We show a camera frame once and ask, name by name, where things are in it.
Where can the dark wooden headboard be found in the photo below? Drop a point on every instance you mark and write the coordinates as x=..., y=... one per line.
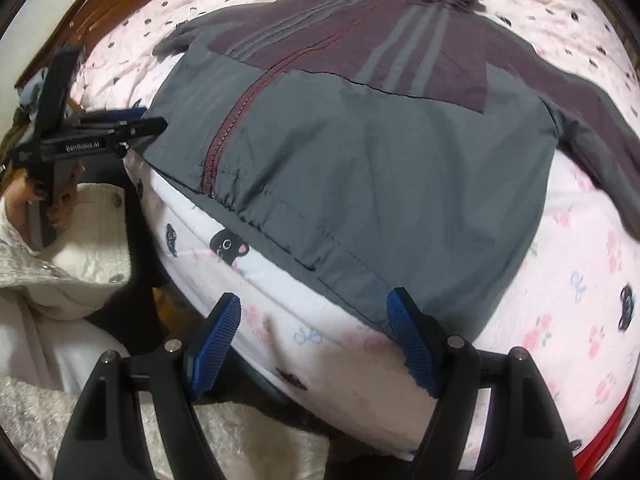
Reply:
x=115, y=5

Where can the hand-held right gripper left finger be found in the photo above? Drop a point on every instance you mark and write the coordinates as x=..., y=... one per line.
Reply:
x=217, y=345

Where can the blue jeans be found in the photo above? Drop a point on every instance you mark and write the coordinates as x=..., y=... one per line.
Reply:
x=35, y=92

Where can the person's left hand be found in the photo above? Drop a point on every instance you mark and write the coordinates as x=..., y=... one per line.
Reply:
x=65, y=205

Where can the pink cat print blanket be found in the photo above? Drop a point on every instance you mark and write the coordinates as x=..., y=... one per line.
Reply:
x=565, y=280

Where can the red cloth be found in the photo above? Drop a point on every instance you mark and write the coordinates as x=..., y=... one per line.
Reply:
x=607, y=440

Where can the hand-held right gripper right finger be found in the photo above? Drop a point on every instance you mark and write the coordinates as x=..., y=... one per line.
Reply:
x=412, y=345

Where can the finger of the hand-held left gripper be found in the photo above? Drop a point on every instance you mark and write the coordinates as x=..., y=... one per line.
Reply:
x=120, y=114
x=145, y=127

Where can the grey and maroon jacket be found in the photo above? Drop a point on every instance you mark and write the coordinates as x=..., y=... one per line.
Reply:
x=375, y=160

